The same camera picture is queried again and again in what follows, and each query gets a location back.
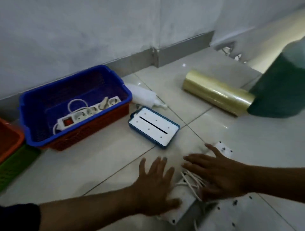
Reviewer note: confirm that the green plastic basket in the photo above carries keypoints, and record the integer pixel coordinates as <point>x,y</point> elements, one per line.
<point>16,166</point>

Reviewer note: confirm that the white squeeze bottle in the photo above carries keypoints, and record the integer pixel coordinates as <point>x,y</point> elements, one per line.
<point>143,95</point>

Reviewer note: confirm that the translucent jug of green liquid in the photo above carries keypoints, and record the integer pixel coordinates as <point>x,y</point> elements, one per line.
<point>278,90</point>

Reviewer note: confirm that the white power strip red switch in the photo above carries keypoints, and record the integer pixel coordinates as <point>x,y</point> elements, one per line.
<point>81,116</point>

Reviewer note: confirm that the person's right hand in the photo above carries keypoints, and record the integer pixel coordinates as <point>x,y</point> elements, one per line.
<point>224,176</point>

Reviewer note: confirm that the person's left forearm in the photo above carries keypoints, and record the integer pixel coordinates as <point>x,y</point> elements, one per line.
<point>90,209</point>

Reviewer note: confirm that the orange plastic basket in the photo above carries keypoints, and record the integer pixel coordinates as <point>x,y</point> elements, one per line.
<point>9,140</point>
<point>95,126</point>

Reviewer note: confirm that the blue plastic basket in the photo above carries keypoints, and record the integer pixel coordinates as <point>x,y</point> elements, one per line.
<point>47,100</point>

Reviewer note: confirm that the blue-edged white device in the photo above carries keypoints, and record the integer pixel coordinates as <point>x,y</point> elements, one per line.
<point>155,126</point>

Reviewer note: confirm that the person's left hand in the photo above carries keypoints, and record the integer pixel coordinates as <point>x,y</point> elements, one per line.
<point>155,192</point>

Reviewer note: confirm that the yellowish clear tape roll stack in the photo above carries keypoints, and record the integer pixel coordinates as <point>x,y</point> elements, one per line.
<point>216,95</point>

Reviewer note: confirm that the long white power strip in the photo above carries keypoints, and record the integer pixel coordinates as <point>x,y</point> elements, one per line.
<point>185,207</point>
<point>238,214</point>

